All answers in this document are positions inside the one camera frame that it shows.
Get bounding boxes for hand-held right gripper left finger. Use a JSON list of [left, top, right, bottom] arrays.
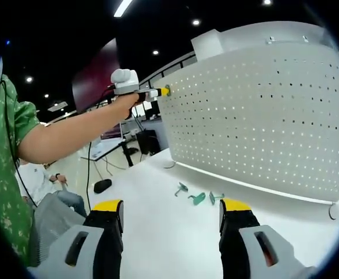
[[48, 199, 125, 279]]

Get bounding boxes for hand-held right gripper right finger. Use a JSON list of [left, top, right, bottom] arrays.
[[219, 198, 304, 279]]

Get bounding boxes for white perforated mounting plate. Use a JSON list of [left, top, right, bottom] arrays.
[[154, 42, 339, 221]]

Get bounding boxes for person's left hand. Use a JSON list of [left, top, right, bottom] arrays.
[[112, 91, 147, 117]]

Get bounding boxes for black box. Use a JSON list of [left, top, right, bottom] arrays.
[[136, 130, 161, 155]]

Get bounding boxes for black oval case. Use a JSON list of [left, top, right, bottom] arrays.
[[93, 179, 113, 193]]

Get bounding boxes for grey mesh chair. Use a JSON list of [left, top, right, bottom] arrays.
[[31, 193, 86, 267]]

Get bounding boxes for long ceiling light strip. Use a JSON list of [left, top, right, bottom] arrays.
[[113, 0, 134, 17]]

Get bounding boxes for white ceiling air vent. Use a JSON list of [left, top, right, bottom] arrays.
[[48, 101, 69, 113]]

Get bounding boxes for round ceiling spotlights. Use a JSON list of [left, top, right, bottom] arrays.
[[25, 0, 272, 99]]

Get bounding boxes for person in green floral shirt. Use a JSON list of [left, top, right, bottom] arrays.
[[0, 74, 41, 268]]

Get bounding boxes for dark red wall panel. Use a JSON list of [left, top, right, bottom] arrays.
[[72, 37, 120, 113]]

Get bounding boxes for black worn device cable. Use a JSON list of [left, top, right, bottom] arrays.
[[0, 80, 38, 208]]

